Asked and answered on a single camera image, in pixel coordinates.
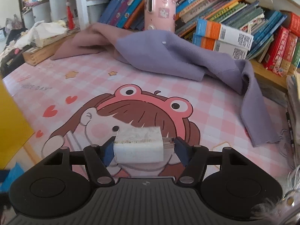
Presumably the white tissue pack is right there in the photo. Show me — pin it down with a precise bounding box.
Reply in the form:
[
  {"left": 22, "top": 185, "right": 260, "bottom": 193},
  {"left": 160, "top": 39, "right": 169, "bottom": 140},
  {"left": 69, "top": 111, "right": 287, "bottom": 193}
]
[{"left": 33, "top": 22, "right": 68, "bottom": 48}]

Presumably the orange blue white box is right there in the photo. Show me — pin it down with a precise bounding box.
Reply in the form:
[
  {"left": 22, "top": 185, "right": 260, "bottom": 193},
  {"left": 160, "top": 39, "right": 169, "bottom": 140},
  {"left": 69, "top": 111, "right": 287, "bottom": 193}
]
[
  {"left": 192, "top": 33, "right": 248, "bottom": 59},
  {"left": 195, "top": 19, "right": 253, "bottom": 51}
]

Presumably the rubber band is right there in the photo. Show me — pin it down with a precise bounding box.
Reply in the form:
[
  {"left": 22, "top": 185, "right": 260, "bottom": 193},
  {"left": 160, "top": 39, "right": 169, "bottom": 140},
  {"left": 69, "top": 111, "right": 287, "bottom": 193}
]
[{"left": 211, "top": 142, "right": 233, "bottom": 152}]

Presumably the pink cartoon cylinder holder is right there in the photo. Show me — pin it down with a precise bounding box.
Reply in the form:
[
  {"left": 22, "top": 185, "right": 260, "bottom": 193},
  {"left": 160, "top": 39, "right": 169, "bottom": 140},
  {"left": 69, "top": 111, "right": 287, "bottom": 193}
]
[{"left": 144, "top": 0, "right": 176, "bottom": 33}]

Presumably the white bookshelf frame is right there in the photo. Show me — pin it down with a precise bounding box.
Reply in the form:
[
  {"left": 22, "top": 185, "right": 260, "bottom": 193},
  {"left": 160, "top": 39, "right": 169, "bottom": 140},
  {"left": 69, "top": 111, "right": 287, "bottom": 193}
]
[{"left": 75, "top": 0, "right": 109, "bottom": 30}]

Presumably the red dictionary book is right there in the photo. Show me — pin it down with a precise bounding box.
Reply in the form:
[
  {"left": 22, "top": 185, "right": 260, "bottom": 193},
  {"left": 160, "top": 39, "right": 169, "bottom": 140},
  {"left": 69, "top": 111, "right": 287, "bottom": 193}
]
[{"left": 263, "top": 26, "right": 289, "bottom": 71}]

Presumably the yellow cardboard box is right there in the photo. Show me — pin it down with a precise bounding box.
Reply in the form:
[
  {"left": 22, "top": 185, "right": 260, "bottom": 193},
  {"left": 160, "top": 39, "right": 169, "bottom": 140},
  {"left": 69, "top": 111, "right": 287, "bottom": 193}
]
[{"left": 0, "top": 82, "right": 34, "bottom": 169}]

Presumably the white charger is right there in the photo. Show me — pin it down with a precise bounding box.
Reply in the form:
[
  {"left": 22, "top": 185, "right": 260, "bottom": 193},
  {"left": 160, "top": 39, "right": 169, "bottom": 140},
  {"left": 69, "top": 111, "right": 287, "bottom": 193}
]
[{"left": 113, "top": 127, "right": 175, "bottom": 164}]

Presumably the orange blue white box upper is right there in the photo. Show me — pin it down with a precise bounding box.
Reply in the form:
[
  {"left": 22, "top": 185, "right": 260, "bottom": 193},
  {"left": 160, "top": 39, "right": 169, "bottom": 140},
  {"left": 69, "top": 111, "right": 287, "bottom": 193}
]
[{"left": 195, "top": 19, "right": 253, "bottom": 51}]

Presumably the wooden chess box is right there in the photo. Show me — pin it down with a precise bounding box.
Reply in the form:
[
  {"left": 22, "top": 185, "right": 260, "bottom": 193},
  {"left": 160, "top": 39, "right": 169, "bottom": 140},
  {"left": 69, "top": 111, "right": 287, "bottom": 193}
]
[{"left": 22, "top": 31, "right": 78, "bottom": 66}]

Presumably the orange blue white box lower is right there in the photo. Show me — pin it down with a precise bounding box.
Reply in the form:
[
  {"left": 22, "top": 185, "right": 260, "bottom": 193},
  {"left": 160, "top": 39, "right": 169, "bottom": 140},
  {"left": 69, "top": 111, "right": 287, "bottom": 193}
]
[{"left": 192, "top": 33, "right": 248, "bottom": 59}]

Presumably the purple pink cloth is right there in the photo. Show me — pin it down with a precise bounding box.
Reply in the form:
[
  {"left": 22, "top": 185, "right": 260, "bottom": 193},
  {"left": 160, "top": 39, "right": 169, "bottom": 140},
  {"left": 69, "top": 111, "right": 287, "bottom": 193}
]
[{"left": 51, "top": 22, "right": 280, "bottom": 147}]

